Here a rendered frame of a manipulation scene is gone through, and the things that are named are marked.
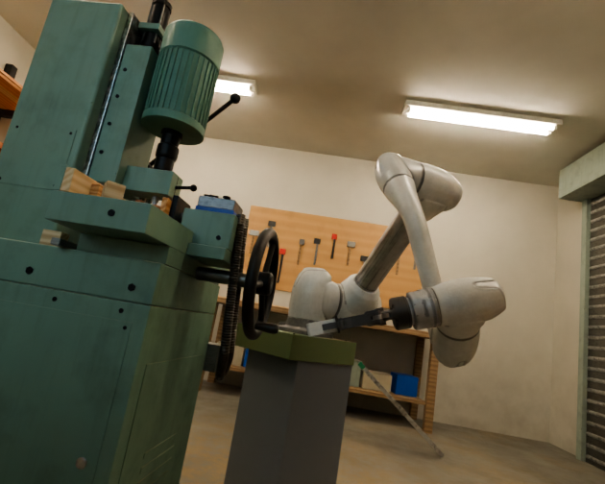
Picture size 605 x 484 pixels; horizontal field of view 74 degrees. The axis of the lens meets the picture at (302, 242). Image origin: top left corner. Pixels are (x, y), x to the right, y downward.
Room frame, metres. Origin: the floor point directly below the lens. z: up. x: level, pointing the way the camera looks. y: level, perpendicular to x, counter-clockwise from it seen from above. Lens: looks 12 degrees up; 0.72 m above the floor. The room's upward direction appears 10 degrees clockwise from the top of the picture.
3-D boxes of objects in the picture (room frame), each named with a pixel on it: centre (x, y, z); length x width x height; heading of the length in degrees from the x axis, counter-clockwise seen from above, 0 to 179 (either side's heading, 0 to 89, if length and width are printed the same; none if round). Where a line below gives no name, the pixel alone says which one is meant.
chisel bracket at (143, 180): (1.08, 0.44, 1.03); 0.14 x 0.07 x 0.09; 83
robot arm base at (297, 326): (1.69, -0.05, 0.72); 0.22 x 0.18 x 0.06; 53
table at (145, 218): (1.05, 0.32, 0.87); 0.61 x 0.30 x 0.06; 173
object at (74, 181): (1.06, 0.44, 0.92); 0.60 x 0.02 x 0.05; 173
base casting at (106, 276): (1.09, 0.54, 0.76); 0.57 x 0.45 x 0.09; 83
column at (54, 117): (1.11, 0.71, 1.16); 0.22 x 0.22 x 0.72; 83
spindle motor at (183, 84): (1.08, 0.42, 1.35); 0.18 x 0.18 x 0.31
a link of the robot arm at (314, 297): (1.68, -0.08, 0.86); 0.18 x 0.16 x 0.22; 110
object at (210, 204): (1.04, 0.23, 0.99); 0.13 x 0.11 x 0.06; 173
